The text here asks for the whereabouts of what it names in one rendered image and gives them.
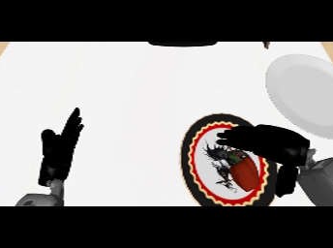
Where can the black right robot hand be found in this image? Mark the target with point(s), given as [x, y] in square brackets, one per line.
[269, 142]

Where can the plain white plate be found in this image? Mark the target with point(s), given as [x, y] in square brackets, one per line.
[311, 97]

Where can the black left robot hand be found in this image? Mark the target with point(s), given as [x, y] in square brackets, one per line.
[59, 151]

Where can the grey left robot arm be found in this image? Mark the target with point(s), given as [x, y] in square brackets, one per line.
[45, 195]

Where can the red bell pepper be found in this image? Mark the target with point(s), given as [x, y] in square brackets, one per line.
[245, 172]

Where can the black rimmed patterned plate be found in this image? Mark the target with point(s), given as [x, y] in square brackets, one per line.
[207, 174]

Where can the small dark brown object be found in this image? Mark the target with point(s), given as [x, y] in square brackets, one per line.
[267, 45]

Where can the black round object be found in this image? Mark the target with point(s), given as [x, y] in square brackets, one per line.
[183, 43]

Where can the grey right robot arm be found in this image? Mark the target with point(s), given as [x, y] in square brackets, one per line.
[326, 180]

